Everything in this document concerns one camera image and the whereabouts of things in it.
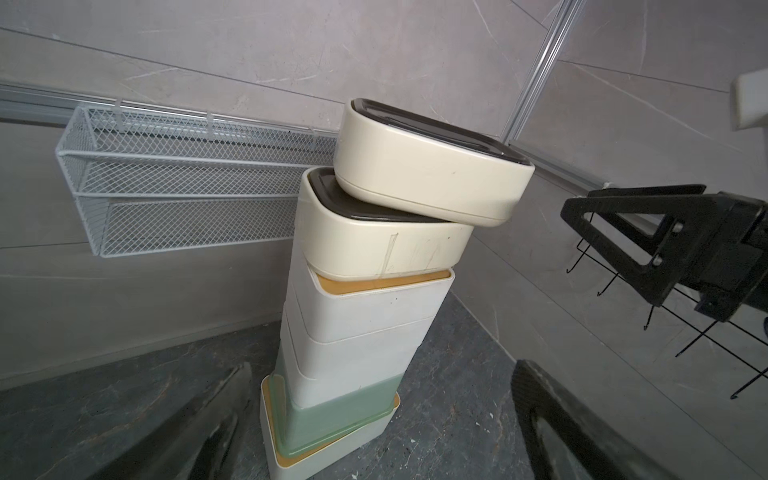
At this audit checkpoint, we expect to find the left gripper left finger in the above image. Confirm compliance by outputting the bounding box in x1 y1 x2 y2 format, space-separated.
91 362 255 479

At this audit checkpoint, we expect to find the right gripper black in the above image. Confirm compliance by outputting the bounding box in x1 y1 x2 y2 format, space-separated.
561 184 767 321

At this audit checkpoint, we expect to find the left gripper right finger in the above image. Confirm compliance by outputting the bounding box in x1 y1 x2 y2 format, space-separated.
511 360 677 479

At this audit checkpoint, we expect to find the green square tissue box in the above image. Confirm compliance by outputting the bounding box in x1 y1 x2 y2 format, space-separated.
269 354 402 456

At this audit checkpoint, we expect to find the bamboo-lid tissue box front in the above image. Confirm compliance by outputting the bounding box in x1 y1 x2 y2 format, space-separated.
283 301 432 380

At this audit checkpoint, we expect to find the cream box dark lid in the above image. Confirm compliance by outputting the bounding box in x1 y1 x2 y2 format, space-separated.
333 98 535 227
294 167 474 281

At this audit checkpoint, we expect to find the cream box dark lid back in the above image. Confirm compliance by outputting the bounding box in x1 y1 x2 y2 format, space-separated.
333 98 535 227

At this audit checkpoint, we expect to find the white box grey-blue lid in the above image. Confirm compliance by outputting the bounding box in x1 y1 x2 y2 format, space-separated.
279 336 407 408

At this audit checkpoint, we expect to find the large white bamboo-lid tissue box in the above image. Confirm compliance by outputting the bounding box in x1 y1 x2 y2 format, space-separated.
259 376 401 479

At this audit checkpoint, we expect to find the black wire hook rack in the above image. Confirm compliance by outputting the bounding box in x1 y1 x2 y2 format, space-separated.
565 209 768 401

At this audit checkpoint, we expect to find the white wire mesh basket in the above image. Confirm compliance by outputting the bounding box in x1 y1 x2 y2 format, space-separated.
56 105 336 258

